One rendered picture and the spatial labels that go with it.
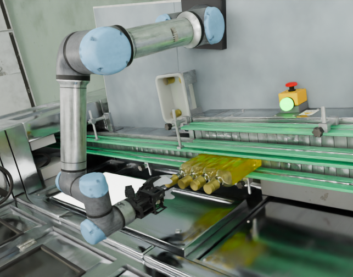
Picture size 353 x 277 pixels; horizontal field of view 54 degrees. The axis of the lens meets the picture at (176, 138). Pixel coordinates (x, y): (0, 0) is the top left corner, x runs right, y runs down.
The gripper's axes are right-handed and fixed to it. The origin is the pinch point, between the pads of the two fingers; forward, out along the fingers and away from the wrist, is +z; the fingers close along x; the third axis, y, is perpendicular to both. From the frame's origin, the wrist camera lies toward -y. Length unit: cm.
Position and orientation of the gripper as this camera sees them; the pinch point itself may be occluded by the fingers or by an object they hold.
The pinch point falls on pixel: (168, 182)
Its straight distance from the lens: 122.1
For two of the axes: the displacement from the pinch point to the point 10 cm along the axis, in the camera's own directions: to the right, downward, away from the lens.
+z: 6.8, -3.2, 6.6
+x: -1.3, -9.4, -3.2
